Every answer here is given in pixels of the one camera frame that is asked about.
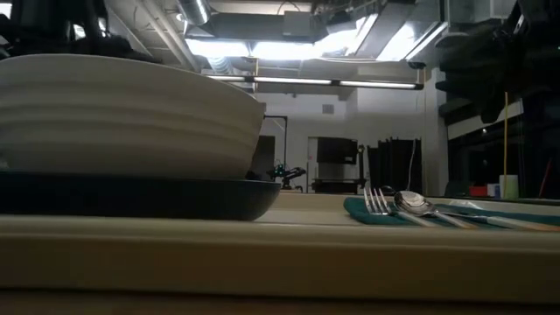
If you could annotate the dark green cloth napkin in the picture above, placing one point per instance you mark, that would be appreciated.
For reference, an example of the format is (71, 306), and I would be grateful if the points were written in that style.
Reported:
(359, 212)

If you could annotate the white ribbed bowl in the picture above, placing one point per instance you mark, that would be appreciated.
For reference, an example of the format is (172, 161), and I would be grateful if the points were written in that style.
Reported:
(131, 118)

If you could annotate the dark blue round plate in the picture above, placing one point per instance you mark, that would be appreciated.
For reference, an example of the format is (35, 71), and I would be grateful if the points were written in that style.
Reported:
(131, 197)

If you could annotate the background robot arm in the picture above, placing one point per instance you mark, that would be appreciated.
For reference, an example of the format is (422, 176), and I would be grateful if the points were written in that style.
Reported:
(289, 173)

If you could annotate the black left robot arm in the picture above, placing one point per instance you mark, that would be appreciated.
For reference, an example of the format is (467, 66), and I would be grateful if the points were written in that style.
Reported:
(52, 26)

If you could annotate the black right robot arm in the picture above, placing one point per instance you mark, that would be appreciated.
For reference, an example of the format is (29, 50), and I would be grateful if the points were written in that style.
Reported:
(542, 65)

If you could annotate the beige plastic tray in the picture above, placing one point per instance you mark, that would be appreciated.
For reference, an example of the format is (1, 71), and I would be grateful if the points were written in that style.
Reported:
(280, 262)

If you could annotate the white cylinder container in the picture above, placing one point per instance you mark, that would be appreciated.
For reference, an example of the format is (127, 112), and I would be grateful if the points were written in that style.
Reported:
(509, 187)

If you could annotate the red box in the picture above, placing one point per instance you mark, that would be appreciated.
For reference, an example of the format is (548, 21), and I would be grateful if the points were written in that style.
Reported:
(478, 191)

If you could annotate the black curtain panel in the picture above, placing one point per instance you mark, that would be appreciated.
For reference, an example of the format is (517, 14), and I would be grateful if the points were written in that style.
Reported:
(394, 166)

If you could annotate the dark round helmet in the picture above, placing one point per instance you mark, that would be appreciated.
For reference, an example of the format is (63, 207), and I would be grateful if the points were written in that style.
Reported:
(387, 189)

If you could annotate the long ceiling light fixture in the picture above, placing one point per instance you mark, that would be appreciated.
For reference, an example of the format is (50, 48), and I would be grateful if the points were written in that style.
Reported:
(319, 81)

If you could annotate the black monitor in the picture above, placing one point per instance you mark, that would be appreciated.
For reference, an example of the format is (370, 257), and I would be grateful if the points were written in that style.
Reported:
(337, 151)

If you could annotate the grey wall vent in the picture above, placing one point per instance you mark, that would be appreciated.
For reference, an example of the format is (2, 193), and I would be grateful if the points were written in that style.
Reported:
(328, 109)

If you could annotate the black metal stand frame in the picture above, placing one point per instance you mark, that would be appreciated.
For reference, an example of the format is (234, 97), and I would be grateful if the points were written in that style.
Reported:
(285, 140)

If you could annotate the round silver air duct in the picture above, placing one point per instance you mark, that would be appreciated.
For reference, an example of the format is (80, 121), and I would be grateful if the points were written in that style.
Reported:
(194, 11)

